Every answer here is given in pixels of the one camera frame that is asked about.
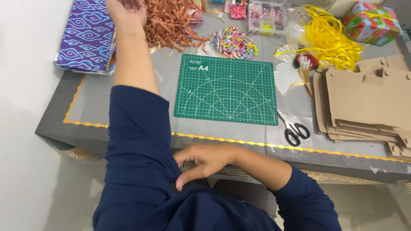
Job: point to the person's left hand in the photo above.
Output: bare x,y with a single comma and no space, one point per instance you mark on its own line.
127,12

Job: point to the person's right hand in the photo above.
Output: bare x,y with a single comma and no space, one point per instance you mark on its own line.
212,158

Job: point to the navy blue long-sleeved shirt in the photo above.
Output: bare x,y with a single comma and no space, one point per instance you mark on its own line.
138,144

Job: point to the heap of brown shredded paper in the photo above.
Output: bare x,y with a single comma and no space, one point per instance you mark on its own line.
170,24

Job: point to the purple cloud-pattern wrapping paper stack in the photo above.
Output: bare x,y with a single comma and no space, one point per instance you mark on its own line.
86,35

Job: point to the green cutting mat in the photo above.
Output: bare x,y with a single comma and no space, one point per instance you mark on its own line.
224,89

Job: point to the roll of clear tape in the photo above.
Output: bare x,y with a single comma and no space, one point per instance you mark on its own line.
213,5

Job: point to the white pearl sticker sheet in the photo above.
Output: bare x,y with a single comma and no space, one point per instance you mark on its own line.
285,78
205,51

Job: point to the grey tablecloth with yellow trim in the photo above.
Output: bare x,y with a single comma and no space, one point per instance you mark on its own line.
96,106

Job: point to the packet of pink beads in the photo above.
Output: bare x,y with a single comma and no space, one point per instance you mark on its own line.
238,12

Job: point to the table with gold-patterned edge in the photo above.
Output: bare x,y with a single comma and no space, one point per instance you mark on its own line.
77,153

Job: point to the red and black pliers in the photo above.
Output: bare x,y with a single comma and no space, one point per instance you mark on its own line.
306,60

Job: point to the clear bead organiser box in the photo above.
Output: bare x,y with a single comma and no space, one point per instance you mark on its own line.
266,16

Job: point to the clear plastic bag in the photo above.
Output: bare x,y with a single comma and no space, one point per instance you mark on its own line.
295,22

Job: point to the stack of brown cardboard blanks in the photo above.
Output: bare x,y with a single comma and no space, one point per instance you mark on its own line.
362,102

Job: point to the bundle of yellow ribbon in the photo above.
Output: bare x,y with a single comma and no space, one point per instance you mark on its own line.
324,38

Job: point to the cream box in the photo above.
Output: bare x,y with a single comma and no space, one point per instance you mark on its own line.
340,7

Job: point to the colourful wrapped gift box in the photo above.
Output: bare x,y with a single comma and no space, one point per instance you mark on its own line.
371,24

